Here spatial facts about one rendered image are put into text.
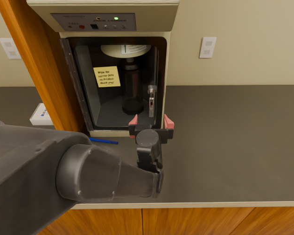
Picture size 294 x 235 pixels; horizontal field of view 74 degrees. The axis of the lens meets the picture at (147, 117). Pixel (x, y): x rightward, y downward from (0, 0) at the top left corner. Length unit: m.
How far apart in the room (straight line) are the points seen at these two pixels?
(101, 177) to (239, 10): 1.06
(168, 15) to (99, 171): 0.42
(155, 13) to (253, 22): 0.75
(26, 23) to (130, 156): 0.56
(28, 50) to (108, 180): 0.49
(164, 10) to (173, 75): 0.73
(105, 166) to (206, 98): 1.00
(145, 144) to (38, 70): 0.36
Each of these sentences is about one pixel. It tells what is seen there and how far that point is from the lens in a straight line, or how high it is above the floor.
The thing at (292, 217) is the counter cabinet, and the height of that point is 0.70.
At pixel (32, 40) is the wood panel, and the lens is 0.63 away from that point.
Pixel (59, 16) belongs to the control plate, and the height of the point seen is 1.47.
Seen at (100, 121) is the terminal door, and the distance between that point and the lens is 0.82.
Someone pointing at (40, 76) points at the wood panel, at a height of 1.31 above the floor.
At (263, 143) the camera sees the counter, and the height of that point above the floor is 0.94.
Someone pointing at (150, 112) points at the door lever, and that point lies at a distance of 0.70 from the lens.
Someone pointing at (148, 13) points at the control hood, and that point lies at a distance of 0.50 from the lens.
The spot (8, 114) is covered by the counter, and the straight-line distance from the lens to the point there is 1.21.
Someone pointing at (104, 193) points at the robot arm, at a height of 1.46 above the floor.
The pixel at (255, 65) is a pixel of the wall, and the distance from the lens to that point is 1.32.
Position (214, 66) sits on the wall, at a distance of 1.23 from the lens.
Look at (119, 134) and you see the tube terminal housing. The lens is 0.88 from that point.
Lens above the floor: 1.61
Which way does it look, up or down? 44 degrees down
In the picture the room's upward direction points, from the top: straight up
